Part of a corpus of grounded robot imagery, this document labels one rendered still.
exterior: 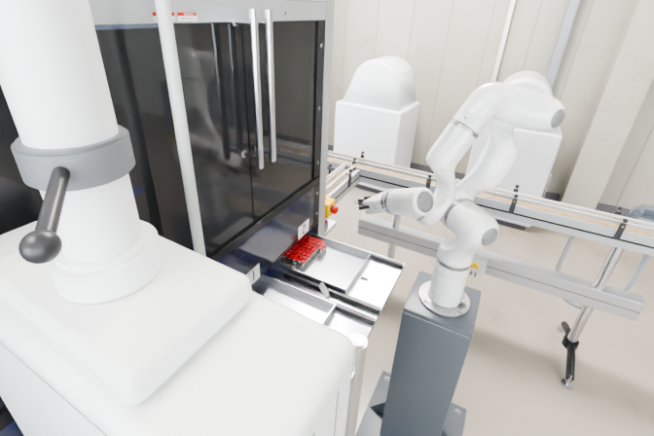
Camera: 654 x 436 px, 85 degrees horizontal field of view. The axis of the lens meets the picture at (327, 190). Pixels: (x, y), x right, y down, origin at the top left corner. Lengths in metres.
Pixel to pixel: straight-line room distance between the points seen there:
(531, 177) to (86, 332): 3.55
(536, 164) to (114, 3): 3.36
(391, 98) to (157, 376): 3.48
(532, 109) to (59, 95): 1.07
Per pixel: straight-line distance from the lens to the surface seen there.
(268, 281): 1.44
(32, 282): 0.47
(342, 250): 1.61
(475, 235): 1.21
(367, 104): 3.81
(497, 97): 1.12
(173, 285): 0.41
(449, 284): 1.39
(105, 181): 0.36
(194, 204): 0.84
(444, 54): 4.37
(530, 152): 3.61
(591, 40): 4.32
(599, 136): 4.28
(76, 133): 0.35
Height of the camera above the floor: 1.84
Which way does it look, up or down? 27 degrees down
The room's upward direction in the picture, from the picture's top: 3 degrees clockwise
